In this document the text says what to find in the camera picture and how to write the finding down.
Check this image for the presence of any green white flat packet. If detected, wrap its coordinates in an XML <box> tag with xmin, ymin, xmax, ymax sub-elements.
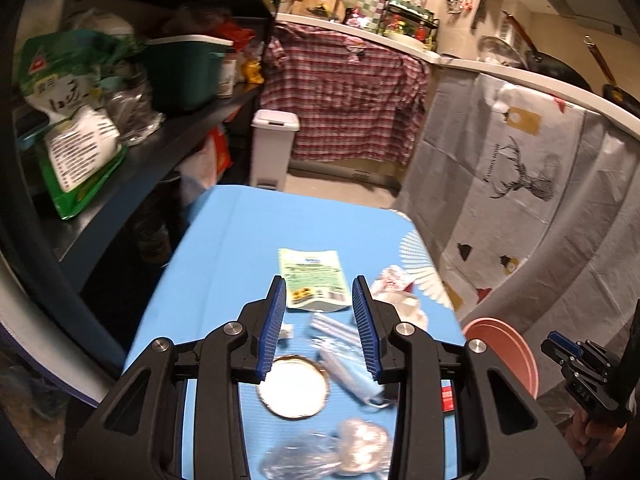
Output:
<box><xmin>277</xmin><ymin>247</ymin><xmax>351</xmax><ymax>313</ymax></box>

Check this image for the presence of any clear plastic wrapper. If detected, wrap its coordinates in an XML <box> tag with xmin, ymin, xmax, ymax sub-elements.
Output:
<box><xmin>309</xmin><ymin>312</ymin><xmax>363</xmax><ymax>356</ymax></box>

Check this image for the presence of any green printed food bag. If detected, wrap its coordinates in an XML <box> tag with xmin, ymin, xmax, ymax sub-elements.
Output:
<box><xmin>17</xmin><ymin>30</ymin><xmax>131</xmax><ymax>126</ymax></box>

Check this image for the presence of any round gold-rimmed lid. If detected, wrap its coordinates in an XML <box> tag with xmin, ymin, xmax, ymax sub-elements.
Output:
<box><xmin>256</xmin><ymin>354</ymin><xmax>331</xmax><ymax>420</ymax></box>

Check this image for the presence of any crumpled clear plastic film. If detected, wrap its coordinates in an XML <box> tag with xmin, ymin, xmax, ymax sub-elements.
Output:
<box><xmin>260</xmin><ymin>417</ymin><xmax>393</xmax><ymax>480</ymax></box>

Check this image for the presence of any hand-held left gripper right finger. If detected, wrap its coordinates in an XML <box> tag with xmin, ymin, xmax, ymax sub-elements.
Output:
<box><xmin>351</xmin><ymin>275</ymin><xmax>586</xmax><ymax>480</ymax></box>

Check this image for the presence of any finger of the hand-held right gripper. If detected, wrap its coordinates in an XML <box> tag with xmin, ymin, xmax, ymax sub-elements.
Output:
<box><xmin>541</xmin><ymin>331</ymin><xmax>585</xmax><ymax>363</ymax></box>

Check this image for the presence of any red plaid shirt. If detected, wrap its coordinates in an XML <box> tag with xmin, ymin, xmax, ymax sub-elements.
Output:
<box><xmin>260</xmin><ymin>22</ymin><xmax>431</xmax><ymax>166</ymax></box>

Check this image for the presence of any green white text packet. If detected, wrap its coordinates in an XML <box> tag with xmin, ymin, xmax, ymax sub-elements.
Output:
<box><xmin>42</xmin><ymin>107</ymin><xmax>128</xmax><ymax>221</ymax></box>

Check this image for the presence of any spice rack with jars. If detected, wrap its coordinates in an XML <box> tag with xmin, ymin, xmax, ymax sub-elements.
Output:
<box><xmin>382</xmin><ymin>0</ymin><xmax>441</xmax><ymax>53</ymax></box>

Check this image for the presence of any red printed bag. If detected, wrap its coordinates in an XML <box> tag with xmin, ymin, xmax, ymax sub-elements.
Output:
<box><xmin>202</xmin><ymin>125</ymin><xmax>235</xmax><ymax>186</ymax></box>

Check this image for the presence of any spice jar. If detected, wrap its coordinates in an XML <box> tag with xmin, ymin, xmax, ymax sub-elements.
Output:
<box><xmin>217</xmin><ymin>50</ymin><xmax>238</xmax><ymax>98</ymax></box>

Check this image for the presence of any black wok with wooden handle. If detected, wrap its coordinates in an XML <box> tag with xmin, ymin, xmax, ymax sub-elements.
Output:
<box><xmin>502</xmin><ymin>10</ymin><xmax>593</xmax><ymax>96</ymax></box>

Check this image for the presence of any green container with white lid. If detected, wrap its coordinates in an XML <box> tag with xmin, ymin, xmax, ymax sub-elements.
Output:
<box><xmin>142</xmin><ymin>35</ymin><xmax>235</xmax><ymax>113</ymax></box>

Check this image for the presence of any pink plastic basin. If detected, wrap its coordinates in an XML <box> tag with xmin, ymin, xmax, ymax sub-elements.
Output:
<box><xmin>462</xmin><ymin>316</ymin><xmax>541</xmax><ymax>401</ymax></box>

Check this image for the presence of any white pedal trash bin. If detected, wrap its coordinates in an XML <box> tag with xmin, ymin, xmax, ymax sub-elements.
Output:
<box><xmin>248</xmin><ymin>109</ymin><xmax>301</xmax><ymax>191</ymax></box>

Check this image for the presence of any black shelf rack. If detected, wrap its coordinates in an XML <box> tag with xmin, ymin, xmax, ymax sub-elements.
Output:
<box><xmin>0</xmin><ymin>0</ymin><xmax>278</xmax><ymax>411</ymax></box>

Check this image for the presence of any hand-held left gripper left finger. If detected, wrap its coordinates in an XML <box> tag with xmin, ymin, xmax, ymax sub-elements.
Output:
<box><xmin>56</xmin><ymin>275</ymin><xmax>288</xmax><ymax>480</ymax></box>

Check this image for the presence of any yellow packet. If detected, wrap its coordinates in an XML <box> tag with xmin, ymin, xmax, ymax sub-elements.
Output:
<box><xmin>242</xmin><ymin>57</ymin><xmax>265</xmax><ymax>85</ymax></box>

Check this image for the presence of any blue face mask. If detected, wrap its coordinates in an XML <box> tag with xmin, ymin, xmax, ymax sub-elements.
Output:
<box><xmin>317</xmin><ymin>347</ymin><xmax>396</xmax><ymax>408</ymax></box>

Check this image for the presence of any red white wrapper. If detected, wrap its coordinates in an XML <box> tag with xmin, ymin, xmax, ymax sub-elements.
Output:
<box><xmin>372</xmin><ymin>265</ymin><xmax>416</xmax><ymax>296</ymax></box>

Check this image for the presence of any round metal strainer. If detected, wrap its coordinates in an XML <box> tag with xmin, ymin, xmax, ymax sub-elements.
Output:
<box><xmin>475</xmin><ymin>34</ymin><xmax>526</xmax><ymax>68</ymax></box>

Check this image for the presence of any blue patterned tablecloth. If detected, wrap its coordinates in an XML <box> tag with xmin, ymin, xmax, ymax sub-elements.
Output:
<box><xmin>120</xmin><ymin>185</ymin><xmax>466</xmax><ymax>480</ymax></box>

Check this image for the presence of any grey deer-print cloth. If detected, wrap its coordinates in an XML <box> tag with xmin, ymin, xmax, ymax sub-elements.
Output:
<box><xmin>390</xmin><ymin>62</ymin><xmax>640</xmax><ymax>391</ymax></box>

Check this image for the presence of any white bag with red print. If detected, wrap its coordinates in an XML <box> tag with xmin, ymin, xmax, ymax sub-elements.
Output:
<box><xmin>182</xmin><ymin>147</ymin><xmax>218</xmax><ymax>206</ymax></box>

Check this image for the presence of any clear crinkled plastic bag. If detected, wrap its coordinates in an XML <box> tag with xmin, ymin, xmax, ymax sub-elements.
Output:
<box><xmin>107</xmin><ymin>72</ymin><xmax>166</xmax><ymax>146</ymax></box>

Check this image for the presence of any black frying pan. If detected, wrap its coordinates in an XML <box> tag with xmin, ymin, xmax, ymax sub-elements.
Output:
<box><xmin>585</xmin><ymin>35</ymin><xmax>640</xmax><ymax>116</ymax></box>

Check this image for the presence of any red orange packet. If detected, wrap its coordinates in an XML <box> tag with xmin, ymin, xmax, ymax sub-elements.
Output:
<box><xmin>212</xmin><ymin>20</ymin><xmax>256</xmax><ymax>53</ymax></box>

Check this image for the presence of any person's right hand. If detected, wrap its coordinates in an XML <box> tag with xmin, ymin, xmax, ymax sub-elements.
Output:
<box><xmin>572</xmin><ymin>409</ymin><xmax>635</xmax><ymax>467</ymax></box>

